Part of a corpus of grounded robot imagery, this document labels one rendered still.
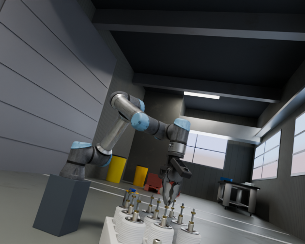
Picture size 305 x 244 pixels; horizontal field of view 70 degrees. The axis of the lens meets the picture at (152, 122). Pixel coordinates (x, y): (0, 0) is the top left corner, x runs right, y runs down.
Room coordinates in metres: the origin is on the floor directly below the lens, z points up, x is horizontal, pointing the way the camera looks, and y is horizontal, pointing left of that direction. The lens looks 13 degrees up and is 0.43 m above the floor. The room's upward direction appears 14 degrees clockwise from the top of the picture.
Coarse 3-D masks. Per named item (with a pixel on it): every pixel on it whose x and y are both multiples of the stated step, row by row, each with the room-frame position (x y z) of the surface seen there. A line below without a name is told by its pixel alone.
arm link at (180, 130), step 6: (180, 120) 0.91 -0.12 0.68; (186, 120) 0.91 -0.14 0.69; (174, 126) 0.92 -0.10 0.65; (180, 126) 0.90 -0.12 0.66; (186, 126) 0.91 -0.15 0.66; (168, 132) 0.95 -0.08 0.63; (174, 132) 0.92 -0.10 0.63; (180, 132) 0.90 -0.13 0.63; (186, 132) 0.91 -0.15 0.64; (174, 138) 0.91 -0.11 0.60; (180, 138) 0.90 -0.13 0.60; (186, 138) 0.92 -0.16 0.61; (186, 144) 0.93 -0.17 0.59
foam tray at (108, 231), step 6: (108, 222) 1.10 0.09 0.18; (108, 228) 0.99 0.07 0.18; (114, 228) 1.06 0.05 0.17; (102, 234) 1.14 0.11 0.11; (108, 234) 0.93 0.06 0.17; (114, 234) 0.93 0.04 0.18; (102, 240) 1.08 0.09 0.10; (108, 240) 0.89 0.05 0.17; (114, 240) 0.86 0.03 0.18; (144, 240) 0.95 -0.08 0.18
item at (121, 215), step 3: (120, 213) 0.99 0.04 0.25; (123, 213) 0.99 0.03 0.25; (120, 216) 0.99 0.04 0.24; (123, 216) 0.98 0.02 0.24; (138, 216) 1.01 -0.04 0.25; (117, 219) 1.00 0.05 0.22; (120, 219) 0.98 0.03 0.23; (117, 222) 1.00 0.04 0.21; (120, 222) 0.98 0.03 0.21; (117, 225) 0.99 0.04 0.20; (120, 225) 0.98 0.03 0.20; (117, 228) 0.99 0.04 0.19; (117, 231) 0.98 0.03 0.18
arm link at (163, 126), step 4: (160, 124) 0.95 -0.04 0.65; (164, 124) 0.97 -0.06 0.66; (168, 124) 0.98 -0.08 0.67; (160, 128) 0.95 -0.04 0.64; (164, 128) 0.96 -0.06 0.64; (160, 132) 0.96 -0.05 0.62; (164, 132) 0.97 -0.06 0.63; (156, 136) 0.98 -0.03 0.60; (160, 136) 0.98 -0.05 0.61; (164, 136) 0.98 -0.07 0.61
